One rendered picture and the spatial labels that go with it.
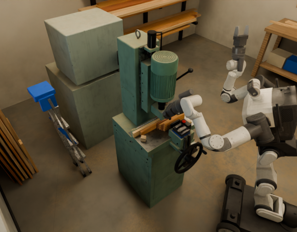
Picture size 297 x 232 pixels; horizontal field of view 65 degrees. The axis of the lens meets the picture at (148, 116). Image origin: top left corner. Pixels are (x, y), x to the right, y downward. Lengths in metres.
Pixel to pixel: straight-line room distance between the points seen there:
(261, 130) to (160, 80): 0.67
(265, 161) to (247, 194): 0.77
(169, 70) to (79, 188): 1.68
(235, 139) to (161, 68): 0.60
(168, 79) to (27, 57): 2.55
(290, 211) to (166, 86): 1.50
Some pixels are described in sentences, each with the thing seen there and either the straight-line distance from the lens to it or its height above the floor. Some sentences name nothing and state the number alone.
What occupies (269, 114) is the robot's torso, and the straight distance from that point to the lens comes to 1.51.
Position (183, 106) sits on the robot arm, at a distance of 1.32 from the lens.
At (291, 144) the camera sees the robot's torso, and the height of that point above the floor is 1.09.
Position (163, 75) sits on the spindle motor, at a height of 1.42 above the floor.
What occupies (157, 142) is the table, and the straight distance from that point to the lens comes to 1.77.
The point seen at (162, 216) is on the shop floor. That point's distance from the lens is 2.46.
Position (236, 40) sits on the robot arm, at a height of 1.55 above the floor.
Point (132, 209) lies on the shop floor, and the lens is 2.49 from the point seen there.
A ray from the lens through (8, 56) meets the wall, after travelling 3.66.
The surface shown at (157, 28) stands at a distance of 4.29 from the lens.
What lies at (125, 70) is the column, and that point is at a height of 1.30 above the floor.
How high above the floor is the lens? 2.23
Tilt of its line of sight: 42 degrees down
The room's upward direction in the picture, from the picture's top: 1 degrees clockwise
